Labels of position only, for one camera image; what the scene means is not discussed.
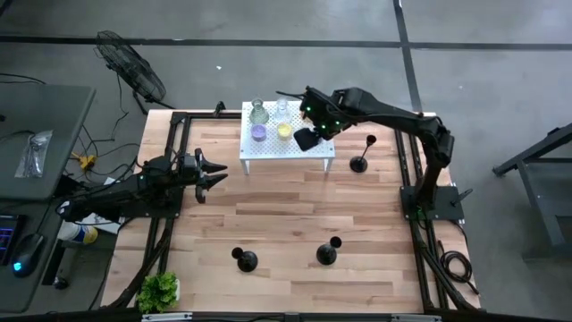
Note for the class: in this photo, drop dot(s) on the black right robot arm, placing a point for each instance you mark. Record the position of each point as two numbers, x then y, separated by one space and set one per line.
393 118

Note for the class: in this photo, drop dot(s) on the black floor fan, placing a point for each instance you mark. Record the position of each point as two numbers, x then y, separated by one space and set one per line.
132 67

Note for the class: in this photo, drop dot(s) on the clear glass candlestick holder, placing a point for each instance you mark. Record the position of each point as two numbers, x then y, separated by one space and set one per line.
282 109

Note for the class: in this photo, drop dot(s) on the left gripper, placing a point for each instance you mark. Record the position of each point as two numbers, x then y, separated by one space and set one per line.
192 172

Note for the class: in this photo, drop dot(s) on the white cardboard box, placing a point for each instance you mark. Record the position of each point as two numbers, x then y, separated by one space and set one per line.
100 223

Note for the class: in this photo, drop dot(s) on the silver bracket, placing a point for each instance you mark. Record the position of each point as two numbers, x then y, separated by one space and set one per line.
166 316
415 318

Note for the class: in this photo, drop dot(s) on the slim black candlestick holder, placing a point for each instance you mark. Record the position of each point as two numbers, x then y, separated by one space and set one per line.
358 164

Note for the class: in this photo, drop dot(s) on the green plant in white pot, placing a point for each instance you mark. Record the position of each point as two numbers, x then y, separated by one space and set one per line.
156 293

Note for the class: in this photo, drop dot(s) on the grey glass candlestick holder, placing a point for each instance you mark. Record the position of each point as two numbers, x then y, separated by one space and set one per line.
259 112

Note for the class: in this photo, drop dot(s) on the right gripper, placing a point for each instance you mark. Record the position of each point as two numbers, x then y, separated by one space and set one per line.
324 114

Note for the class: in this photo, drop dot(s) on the white perforated shelf riser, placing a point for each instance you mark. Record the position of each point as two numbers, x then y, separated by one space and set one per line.
268 149

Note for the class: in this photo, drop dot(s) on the black aluminium table frame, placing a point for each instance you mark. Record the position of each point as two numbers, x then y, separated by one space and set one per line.
404 152

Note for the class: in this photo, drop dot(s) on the grey desk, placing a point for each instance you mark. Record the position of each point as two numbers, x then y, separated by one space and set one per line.
40 143

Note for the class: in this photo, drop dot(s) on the clear plastic bag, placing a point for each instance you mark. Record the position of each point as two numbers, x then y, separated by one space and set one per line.
33 154

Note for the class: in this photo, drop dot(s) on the black desk frame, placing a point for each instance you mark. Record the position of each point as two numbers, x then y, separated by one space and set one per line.
536 156

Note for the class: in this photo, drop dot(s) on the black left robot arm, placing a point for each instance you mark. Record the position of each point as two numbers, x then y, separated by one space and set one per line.
111 194

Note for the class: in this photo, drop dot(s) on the black wide-base candlestick holder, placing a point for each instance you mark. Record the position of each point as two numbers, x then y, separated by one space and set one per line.
247 261
326 255

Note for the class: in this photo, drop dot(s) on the yellow power plug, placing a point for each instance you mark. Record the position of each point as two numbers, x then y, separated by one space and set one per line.
86 161

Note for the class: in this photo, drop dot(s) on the yellow candle jar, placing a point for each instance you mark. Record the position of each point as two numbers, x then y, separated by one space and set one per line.
284 131

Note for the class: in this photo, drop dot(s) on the white yellow wipes canister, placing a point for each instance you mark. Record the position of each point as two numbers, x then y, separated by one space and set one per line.
78 233

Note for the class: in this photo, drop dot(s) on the purple candle jar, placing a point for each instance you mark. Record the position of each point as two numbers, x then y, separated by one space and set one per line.
258 133

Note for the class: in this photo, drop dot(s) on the black computer mouse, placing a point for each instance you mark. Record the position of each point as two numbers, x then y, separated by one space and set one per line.
27 255

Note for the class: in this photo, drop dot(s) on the keyboard with lit keys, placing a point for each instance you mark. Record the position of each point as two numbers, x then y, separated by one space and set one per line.
9 237

